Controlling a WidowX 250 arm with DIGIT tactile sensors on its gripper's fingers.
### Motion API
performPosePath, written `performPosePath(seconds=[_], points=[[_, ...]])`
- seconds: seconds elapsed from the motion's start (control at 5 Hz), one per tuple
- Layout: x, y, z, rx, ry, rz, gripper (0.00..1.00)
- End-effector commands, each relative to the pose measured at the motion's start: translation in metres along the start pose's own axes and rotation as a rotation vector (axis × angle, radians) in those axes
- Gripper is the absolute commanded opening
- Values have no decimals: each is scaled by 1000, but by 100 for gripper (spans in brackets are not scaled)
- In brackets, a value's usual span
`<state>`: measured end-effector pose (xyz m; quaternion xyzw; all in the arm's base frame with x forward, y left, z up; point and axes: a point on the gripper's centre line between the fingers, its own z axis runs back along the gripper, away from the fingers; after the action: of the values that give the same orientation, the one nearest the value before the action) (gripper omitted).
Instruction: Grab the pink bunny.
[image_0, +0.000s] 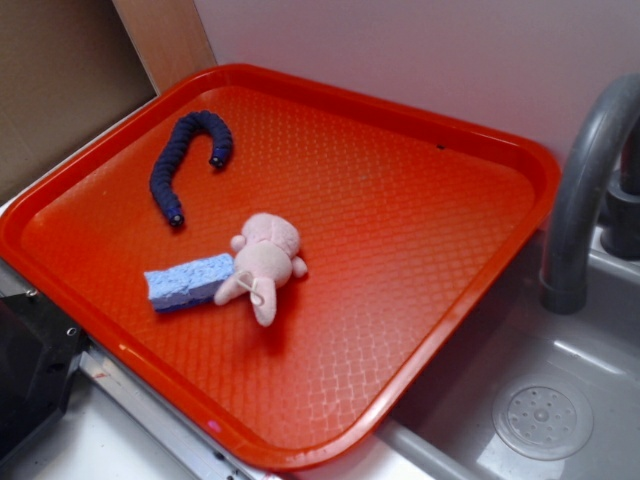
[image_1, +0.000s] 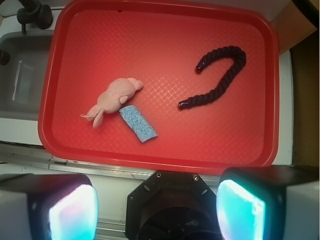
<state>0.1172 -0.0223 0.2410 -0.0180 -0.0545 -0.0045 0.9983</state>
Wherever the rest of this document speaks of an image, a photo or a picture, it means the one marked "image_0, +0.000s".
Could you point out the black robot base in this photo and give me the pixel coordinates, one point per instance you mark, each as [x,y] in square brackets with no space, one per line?
[41,347]

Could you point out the wooden board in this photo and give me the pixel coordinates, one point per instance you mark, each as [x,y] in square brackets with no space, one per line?
[169,38]

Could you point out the pink plush bunny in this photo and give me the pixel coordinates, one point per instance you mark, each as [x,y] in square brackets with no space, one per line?
[266,258]

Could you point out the grey toy sink basin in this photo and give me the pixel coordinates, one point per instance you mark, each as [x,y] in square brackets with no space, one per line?
[518,392]

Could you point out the grey toy faucet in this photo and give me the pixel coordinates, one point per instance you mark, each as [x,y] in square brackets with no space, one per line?
[601,176]

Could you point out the red plastic tray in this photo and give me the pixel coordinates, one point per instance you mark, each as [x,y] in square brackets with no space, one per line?
[406,219]

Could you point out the blue sponge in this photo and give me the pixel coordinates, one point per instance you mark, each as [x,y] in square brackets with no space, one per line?
[188,284]

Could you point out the dark blue braided rope toy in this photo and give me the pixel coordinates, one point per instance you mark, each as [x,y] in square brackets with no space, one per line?
[174,152]

